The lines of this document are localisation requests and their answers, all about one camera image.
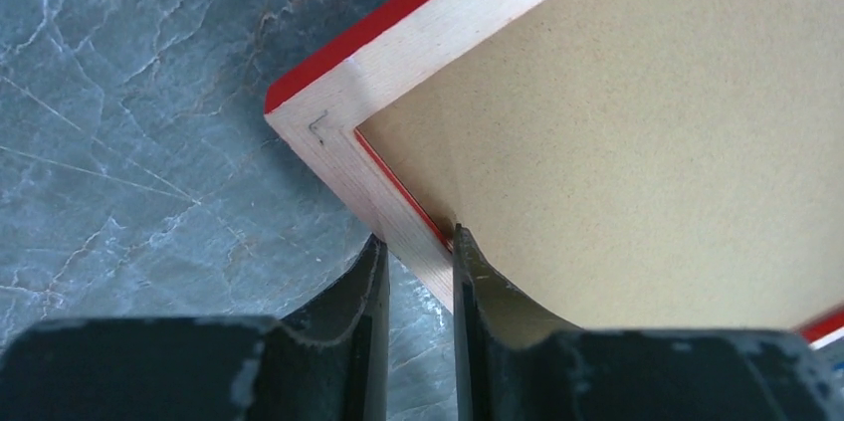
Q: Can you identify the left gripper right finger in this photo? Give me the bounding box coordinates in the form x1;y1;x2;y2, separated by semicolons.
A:
453;226;843;420

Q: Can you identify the orange picture frame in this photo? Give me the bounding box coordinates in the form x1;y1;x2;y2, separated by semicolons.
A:
263;0;844;348

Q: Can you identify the brown frame backing board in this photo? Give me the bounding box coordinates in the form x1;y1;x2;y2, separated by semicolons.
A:
360;0;843;328

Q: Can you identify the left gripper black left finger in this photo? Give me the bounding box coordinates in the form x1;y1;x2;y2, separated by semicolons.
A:
1;237;389;420

